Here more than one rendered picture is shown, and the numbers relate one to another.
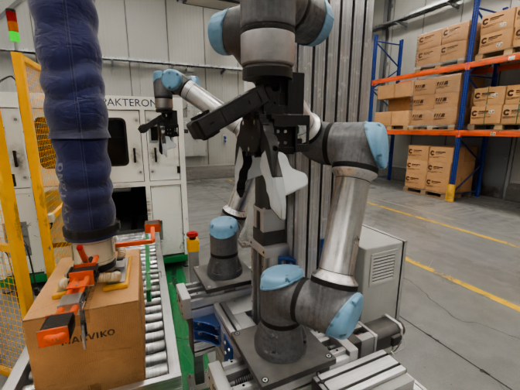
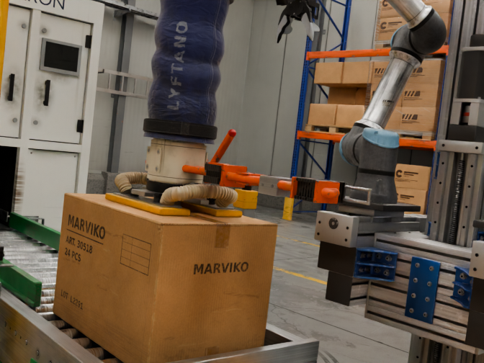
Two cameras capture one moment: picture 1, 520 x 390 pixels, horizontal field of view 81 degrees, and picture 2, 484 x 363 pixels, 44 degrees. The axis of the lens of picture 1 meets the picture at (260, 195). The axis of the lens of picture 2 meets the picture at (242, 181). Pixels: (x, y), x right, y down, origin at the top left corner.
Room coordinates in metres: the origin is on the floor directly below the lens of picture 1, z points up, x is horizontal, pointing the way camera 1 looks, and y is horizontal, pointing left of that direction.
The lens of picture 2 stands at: (-0.47, 1.20, 1.15)
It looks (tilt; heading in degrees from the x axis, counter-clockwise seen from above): 3 degrees down; 340
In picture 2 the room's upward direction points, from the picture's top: 6 degrees clockwise
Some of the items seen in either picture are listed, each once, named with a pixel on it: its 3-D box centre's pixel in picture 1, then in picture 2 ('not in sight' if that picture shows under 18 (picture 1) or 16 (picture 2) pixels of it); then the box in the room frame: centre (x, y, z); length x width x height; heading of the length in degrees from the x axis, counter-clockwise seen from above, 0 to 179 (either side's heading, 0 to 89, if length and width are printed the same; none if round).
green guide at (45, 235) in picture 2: (152, 249); (75, 245); (2.52, 0.95, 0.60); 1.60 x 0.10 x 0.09; 21
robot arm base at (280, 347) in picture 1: (280, 328); not in sight; (0.76, -0.06, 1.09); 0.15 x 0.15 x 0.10
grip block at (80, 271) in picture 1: (83, 274); (225, 174); (1.11, 0.69, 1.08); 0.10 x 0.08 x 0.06; 109
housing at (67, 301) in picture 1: (70, 304); (276, 186); (0.90, 0.62, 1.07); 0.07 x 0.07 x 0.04; 19
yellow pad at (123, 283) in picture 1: (118, 268); (197, 201); (1.37, 0.69, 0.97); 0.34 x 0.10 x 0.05; 19
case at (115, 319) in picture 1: (99, 313); (158, 271); (1.35, 0.79, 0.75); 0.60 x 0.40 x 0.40; 21
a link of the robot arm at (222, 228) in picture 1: (224, 234); (378, 149); (1.21, 0.15, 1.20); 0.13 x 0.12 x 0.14; 175
